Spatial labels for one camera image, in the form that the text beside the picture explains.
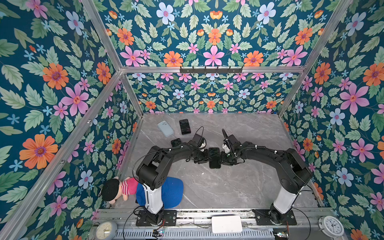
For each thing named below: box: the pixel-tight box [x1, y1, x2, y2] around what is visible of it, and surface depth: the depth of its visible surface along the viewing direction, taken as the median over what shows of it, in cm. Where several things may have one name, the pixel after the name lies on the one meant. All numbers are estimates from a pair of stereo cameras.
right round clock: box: [318, 215, 345, 238], surface depth 70 cm
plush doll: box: [101, 176, 139, 204], surface depth 78 cm
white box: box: [211, 216, 243, 234], surface depth 69 cm
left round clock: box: [95, 220, 118, 240], surface depth 69 cm
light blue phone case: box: [157, 120, 174, 137], surface depth 113 cm
